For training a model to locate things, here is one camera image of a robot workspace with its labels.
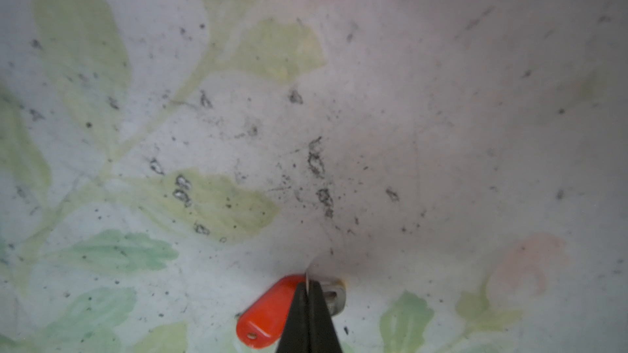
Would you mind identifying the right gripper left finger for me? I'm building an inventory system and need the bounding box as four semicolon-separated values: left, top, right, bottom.
276;282;309;353

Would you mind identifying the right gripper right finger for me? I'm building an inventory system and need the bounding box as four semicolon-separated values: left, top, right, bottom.
307;280;343;353

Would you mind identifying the red key tag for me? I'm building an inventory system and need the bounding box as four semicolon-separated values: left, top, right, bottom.
235;275;306;350

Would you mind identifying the small silver key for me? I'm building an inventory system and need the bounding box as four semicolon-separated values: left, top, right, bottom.
319;279;347;317

